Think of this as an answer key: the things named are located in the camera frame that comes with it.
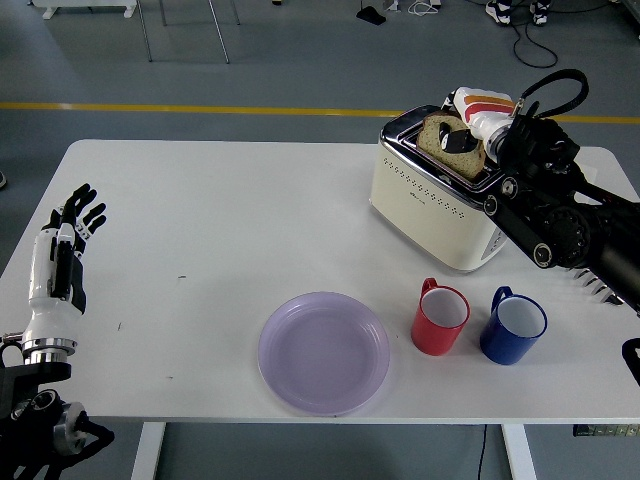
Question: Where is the bread slice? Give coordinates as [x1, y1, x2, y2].
[417, 113, 487, 180]

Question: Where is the table control panel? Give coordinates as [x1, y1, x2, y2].
[572, 423, 640, 437]

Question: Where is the thin black cable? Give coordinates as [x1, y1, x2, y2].
[474, 423, 489, 480]

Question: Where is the cream chrome toaster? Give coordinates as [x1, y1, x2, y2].
[368, 104, 516, 274]

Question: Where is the red mug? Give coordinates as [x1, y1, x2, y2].
[410, 277, 471, 357]

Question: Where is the purple plate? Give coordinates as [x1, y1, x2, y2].
[257, 291, 391, 418]

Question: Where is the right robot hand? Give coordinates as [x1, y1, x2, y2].
[436, 86, 517, 155]

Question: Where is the white paper sheet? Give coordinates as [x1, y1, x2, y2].
[569, 147, 601, 199]

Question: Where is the white table leg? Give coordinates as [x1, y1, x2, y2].
[130, 422, 167, 480]
[501, 423, 539, 480]

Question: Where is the black foot pedal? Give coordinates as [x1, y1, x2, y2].
[355, 0, 387, 25]

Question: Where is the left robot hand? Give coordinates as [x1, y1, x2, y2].
[22, 183, 108, 344]

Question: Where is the metal toast rack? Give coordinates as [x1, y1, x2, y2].
[569, 268, 626, 305]

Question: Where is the black floor cable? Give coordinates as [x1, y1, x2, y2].
[512, 19, 559, 69]

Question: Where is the white stand base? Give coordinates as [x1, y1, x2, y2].
[29, 0, 137, 20]

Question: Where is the grey metal chair frame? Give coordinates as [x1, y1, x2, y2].
[135, 0, 241, 65]

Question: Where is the blue mug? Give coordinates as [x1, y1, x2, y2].
[478, 285, 548, 366]

